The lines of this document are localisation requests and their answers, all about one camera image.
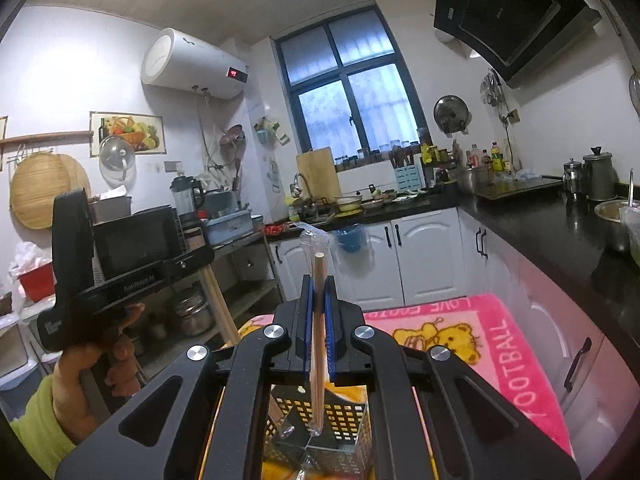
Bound steel kettle pot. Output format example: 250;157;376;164
582;145;615;202

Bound red plastic basin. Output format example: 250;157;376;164
18;262;54;304

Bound fruit picture on wall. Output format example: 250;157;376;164
89;112;166;157

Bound white water heater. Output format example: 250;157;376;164
140;27;248;100

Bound wooden cutting board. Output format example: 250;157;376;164
296;148;342;203

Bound chopsticks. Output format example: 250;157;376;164
299;222;330;437
198;264;288;430

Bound pink cartoon blanket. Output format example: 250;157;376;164
199;292;574;480

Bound hanging steel pot lid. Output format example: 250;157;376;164
433;96;472;136

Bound stacked steel pots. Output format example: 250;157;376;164
166;286;214;337

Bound person left hand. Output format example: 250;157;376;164
52;301;148;443

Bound light blue storage box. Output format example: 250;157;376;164
203;210;253;246

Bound yellow green sleeve forearm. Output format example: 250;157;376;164
10;375;76;479

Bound steel bowl with spoon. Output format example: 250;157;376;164
594;169;639;252

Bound blender with black lid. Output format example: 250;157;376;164
170;176;205;229

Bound dark green utensil caddy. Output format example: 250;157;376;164
262;382;374;479

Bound glass pot lid on wall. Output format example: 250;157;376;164
99;136;136;188

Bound small steel teapot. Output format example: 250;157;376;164
562;158;582;197

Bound black microwave oven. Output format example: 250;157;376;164
93;206;183;280

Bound blue bag on cabinet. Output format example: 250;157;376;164
333;224;368;254

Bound dark framed window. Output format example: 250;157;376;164
276;4;428;159

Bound black range hood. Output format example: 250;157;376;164
434;0;602;88

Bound round bamboo board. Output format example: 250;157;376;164
10;152;91;231

